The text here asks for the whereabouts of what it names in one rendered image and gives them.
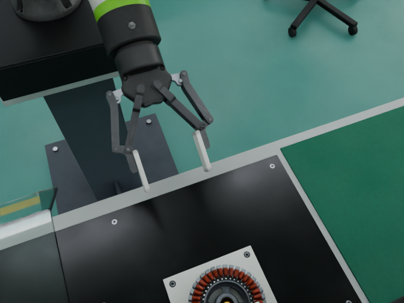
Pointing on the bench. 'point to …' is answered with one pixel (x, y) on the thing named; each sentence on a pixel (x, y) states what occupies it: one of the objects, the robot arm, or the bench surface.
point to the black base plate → (205, 241)
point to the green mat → (360, 196)
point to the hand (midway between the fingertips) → (174, 168)
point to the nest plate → (180, 284)
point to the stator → (246, 285)
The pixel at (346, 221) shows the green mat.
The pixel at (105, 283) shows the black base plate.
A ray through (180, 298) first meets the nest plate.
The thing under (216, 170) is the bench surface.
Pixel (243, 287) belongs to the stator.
